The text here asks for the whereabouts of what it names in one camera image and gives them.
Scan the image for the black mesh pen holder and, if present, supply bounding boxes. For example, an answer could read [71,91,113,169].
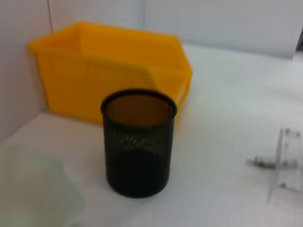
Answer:
[100,88,178,199]

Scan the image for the translucent green fruit plate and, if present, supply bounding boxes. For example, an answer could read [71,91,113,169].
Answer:
[0,143,86,227]

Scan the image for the clear plastic ruler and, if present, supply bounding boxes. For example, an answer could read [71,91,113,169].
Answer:
[267,127,303,204]

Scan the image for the yellow plastic bin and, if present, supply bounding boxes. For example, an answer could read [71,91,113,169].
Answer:
[26,21,194,126]

